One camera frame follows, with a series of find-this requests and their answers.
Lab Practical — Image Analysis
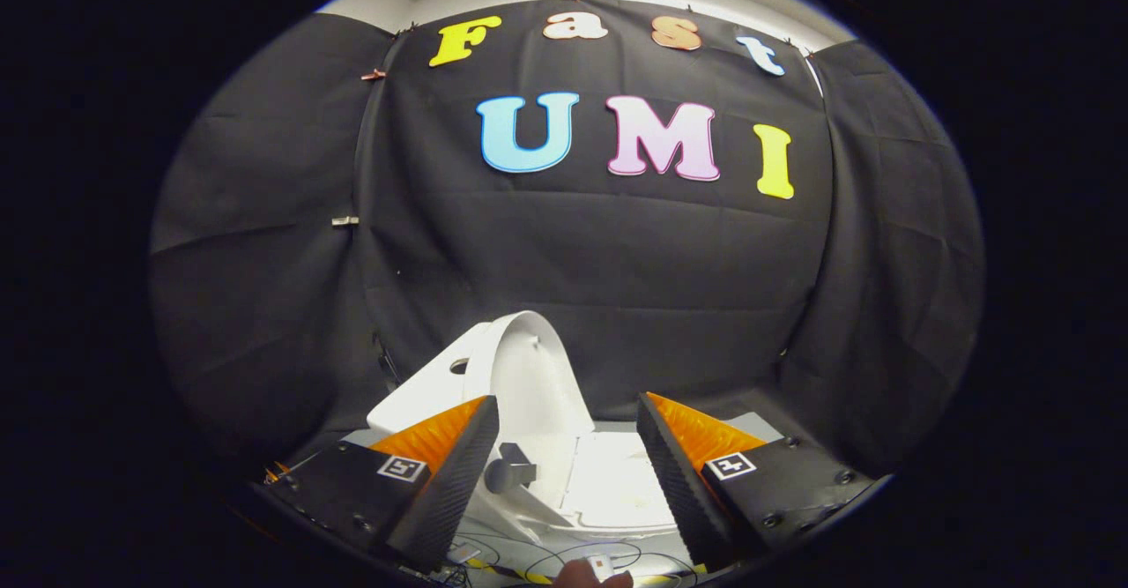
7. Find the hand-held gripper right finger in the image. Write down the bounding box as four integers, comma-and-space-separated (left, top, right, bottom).
636, 391, 880, 572

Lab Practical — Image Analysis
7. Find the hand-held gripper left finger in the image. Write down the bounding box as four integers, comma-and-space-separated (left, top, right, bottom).
263, 396, 501, 575

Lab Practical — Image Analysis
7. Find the white toilet lid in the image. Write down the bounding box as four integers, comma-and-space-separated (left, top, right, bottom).
483, 310, 597, 488

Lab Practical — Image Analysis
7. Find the white toilet seat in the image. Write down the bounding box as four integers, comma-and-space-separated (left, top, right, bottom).
564, 434, 680, 532

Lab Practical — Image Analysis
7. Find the white toilet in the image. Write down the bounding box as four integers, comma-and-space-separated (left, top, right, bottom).
344, 322, 706, 562

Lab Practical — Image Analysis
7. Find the black backdrop cloth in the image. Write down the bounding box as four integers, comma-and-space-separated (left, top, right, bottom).
148, 0, 986, 483

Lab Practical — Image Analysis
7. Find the black cable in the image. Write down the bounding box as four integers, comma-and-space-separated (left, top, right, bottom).
526, 540, 643, 583

